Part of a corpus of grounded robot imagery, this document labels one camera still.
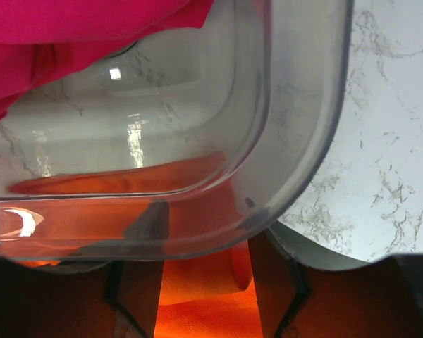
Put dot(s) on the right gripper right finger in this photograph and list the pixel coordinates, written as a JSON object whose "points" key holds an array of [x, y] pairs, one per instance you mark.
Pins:
{"points": [[280, 285]]}

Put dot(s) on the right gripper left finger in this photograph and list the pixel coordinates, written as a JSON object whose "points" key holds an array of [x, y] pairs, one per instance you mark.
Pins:
{"points": [[132, 290]]}

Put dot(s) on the orange t shirt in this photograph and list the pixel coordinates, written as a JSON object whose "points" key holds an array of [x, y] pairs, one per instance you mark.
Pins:
{"points": [[209, 296]]}

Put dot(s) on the clear plastic bin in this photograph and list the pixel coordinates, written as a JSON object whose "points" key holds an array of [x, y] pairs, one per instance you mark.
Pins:
{"points": [[182, 143]]}

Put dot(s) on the magenta t shirt in bin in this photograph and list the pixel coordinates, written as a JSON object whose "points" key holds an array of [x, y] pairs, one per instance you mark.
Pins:
{"points": [[43, 41]]}

